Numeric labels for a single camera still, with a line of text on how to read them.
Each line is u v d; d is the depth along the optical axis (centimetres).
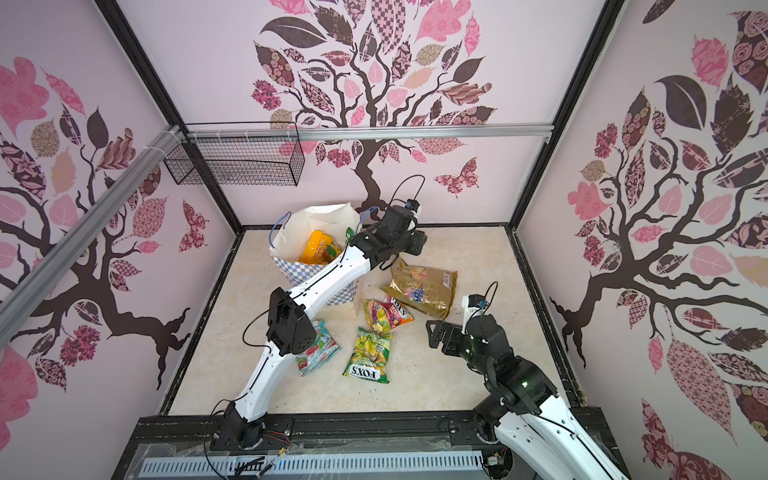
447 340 62
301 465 70
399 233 69
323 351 85
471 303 65
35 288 52
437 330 63
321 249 97
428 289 93
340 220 97
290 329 55
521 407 47
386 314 90
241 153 95
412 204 77
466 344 63
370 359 81
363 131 94
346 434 74
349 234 100
